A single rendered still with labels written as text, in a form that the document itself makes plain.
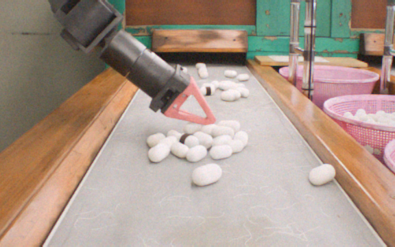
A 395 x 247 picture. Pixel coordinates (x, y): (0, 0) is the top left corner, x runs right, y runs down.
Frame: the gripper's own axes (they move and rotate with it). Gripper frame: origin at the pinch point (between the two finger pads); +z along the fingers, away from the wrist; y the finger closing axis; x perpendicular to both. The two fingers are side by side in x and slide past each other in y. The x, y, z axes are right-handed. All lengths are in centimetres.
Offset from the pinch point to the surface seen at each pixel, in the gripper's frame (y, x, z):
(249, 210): -28.5, -0.4, 3.3
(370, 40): 73, -40, 39
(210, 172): -21.9, 0.7, -0.6
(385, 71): 37, -30, 34
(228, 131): -4.6, -1.2, 2.2
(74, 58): 153, 45, -41
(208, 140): -8.7, 0.9, -0.1
